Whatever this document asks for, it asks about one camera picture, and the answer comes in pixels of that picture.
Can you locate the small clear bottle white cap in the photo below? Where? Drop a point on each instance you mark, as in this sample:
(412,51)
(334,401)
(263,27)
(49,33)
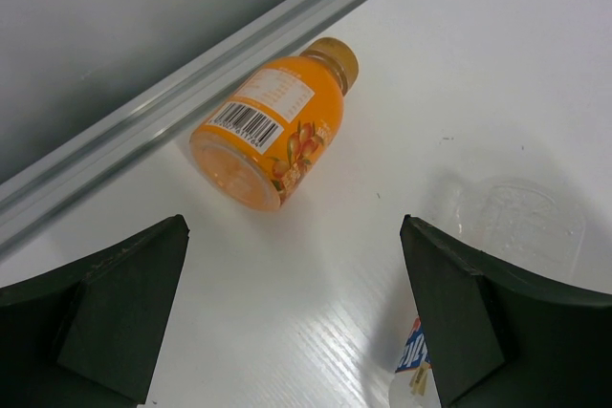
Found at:
(518,221)

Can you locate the aluminium frame rail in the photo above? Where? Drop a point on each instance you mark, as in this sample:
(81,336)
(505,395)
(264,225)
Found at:
(45,189)

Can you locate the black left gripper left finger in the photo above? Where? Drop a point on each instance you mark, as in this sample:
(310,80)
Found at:
(89,334)

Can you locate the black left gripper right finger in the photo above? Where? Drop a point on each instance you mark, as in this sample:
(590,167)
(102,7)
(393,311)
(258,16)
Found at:
(502,336)

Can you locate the orange juice bottle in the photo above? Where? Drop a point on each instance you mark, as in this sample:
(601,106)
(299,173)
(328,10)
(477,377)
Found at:
(263,140)

